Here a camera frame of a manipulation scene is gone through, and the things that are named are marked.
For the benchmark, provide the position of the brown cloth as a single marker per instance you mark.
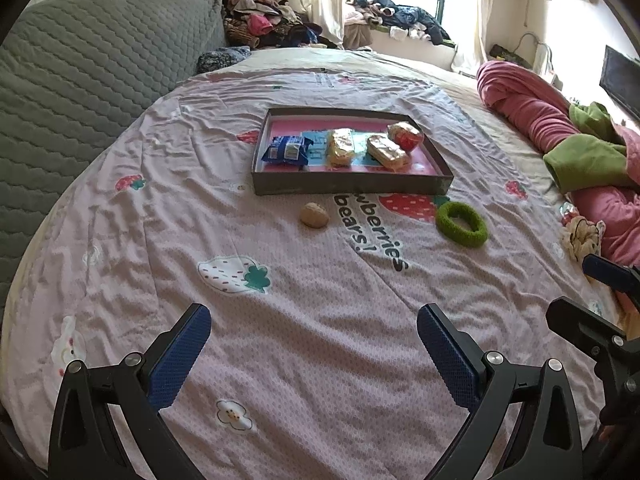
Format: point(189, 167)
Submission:
point(357, 37)

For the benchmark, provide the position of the red snack packet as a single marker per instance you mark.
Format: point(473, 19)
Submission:
point(406, 136)

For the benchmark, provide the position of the pile of dark clothes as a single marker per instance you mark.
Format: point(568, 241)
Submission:
point(400, 17)

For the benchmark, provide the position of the pile of mixed clothes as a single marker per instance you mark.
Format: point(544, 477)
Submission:
point(260, 25)

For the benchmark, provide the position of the green cloth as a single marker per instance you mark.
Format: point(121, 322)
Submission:
point(585, 157)

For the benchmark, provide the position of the clear rice cracker packet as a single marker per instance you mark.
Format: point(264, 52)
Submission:
point(341, 147)
point(387, 152)

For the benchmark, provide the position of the beige flower scrunchie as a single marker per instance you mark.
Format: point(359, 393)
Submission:
point(580, 237)

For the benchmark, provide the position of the small beige bun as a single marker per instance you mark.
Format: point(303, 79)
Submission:
point(314, 215)

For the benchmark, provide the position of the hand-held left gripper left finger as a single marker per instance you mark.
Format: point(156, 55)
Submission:
point(177, 355)

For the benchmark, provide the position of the pink strawberry printed bedsheet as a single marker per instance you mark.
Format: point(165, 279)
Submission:
point(300, 285)

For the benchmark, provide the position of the blue snack packet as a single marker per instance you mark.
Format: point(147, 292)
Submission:
point(287, 150)

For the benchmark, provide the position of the grey quilted headboard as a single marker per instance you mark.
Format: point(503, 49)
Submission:
point(75, 85)

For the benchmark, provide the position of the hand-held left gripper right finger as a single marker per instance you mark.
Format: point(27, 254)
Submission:
point(450, 360)

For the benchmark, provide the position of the grey cardboard tray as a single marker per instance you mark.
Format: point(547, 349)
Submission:
point(350, 185)

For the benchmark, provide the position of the dark flat object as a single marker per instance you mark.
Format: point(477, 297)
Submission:
point(507, 54)

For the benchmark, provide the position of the black screen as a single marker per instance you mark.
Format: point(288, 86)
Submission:
point(622, 82)

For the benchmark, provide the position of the small shiny packet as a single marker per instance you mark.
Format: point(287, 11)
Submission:
point(569, 211)

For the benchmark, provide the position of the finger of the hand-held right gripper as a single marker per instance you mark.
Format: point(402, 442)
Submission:
point(605, 272)
point(580, 322)

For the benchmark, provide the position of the dark blue patterned cloth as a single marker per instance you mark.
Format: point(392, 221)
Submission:
point(222, 57)

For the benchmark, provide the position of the pink blanket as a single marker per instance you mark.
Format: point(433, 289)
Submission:
point(530, 110)

